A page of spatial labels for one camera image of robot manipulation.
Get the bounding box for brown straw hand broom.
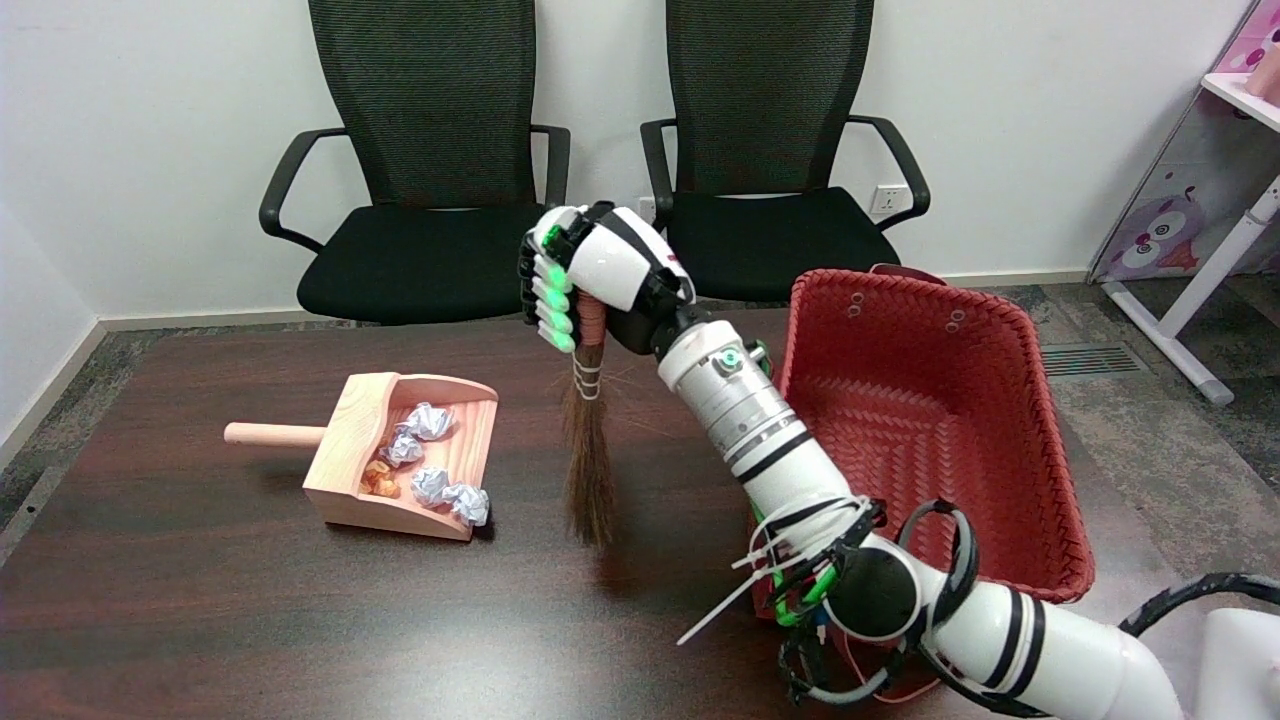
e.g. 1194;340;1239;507
560;295;618;547

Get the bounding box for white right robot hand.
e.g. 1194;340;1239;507
518;202;698;356

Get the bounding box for pink cup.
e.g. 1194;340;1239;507
1246;42;1280;101

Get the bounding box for pink owl print board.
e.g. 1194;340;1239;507
1088;0;1280;284

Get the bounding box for wooden dustpan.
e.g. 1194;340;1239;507
224;372;499;542

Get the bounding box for black mesh office chair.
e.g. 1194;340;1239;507
639;0;931;315
259;0;581;326

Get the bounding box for metal floor vent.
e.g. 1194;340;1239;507
1038;343;1149;378

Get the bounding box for red woven basket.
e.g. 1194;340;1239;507
750;264;1096;706

